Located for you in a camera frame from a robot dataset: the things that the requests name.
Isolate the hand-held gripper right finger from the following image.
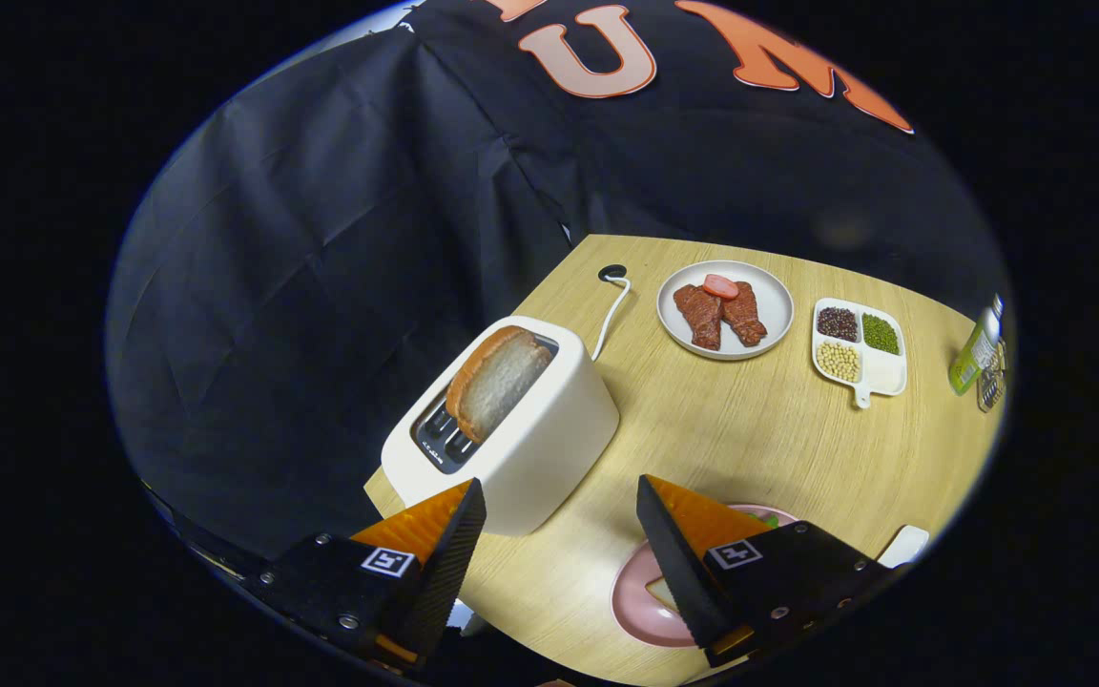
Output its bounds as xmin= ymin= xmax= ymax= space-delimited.
xmin=635 ymin=474 xmax=894 ymax=669

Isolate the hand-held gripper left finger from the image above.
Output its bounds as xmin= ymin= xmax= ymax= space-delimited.
xmin=244 ymin=477 xmax=488 ymax=674

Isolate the toasted bread slice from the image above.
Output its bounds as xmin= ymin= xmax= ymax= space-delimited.
xmin=445 ymin=325 xmax=554 ymax=445

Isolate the white bread slice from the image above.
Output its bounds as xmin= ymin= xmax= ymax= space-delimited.
xmin=645 ymin=575 xmax=682 ymax=616

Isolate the pink plate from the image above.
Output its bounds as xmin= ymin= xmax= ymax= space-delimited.
xmin=611 ymin=504 xmax=803 ymax=650

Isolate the white toaster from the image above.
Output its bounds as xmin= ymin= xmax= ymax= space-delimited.
xmin=381 ymin=316 xmax=621 ymax=537

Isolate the white square plate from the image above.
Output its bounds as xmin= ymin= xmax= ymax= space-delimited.
xmin=877 ymin=524 xmax=931 ymax=570

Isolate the brown meat piece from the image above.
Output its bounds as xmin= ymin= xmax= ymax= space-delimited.
xmin=721 ymin=281 xmax=768 ymax=347
xmin=672 ymin=283 xmax=724 ymax=351

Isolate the pile of soy beans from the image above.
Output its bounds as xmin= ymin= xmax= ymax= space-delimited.
xmin=815 ymin=341 xmax=861 ymax=384

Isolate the round grey plate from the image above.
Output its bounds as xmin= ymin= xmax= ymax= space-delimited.
xmin=656 ymin=260 xmax=796 ymax=362

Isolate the white divided dish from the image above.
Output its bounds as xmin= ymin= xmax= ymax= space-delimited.
xmin=812 ymin=297 xmax=909 ymax=410

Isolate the pile of red beans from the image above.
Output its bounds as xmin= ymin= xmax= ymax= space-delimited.
xmin=817 ymin=306 xmax=860 ymax=343

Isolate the pile of green beans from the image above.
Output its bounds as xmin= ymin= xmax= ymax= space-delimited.
xmin=861 ymin=312 xmax=902 ymax=357

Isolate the black backdrop cloth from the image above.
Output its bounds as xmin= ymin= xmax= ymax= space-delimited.
xmin=106 ymin=0 xmax=1008 ymax=564

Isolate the green drink bottle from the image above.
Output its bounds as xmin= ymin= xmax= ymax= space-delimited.
xmin=948 ymin=294 xmax=1006 ymax=396

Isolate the metal cutlery holder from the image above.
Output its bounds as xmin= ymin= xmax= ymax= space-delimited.
xmin=976 ymin=343 xmax=1008 ymax=414

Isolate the white toaster cable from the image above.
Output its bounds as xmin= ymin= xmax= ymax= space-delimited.
xmin=591 ymin=275 xmax=632 ymax=362

